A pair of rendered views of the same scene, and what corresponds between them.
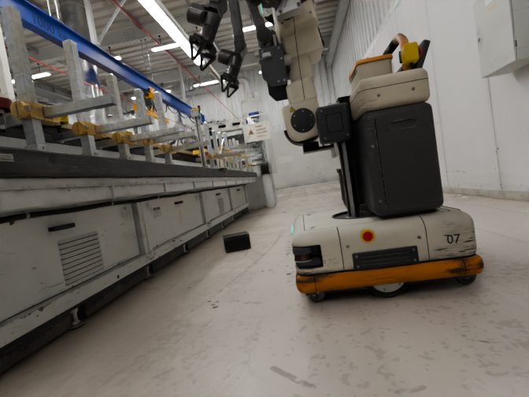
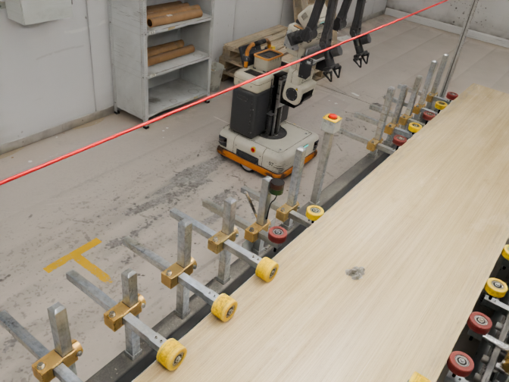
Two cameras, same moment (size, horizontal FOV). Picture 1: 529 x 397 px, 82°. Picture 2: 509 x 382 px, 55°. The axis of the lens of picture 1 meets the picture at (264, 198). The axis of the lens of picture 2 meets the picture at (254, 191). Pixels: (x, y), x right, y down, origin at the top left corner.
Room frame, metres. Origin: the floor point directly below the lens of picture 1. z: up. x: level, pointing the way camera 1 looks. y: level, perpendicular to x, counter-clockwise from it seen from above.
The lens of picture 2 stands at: (4.78, 1.11, 2.21)
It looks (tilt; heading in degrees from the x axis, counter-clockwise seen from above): 34 degrees down; 206
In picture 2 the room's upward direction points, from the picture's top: 7 degrees clockwise
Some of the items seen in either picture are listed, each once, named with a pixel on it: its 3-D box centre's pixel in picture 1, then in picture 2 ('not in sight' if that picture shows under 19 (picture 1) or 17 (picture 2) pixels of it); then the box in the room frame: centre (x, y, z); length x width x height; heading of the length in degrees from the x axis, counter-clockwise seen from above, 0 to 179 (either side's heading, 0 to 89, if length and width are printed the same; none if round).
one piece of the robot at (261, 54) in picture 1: (276, 69); (313, 60); (1.42, -0.15, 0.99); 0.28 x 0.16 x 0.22; 173
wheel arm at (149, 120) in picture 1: (103, 129); (411, 106); (1.27, 0.61, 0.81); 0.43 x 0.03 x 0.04; 83
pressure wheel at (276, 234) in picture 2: not in sight; (276, 241); (3.27, 0.52, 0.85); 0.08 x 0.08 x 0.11
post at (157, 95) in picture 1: (163, 128); (382, 123); (1.98, 0.57, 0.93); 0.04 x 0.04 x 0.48; 83
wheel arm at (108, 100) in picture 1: (53, 112); (424, 95); (1.02, 0.64, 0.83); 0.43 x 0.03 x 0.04; 83
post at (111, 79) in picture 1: (119, 124); (410, 108); (1.48, 0.64, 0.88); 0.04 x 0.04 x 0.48; 83
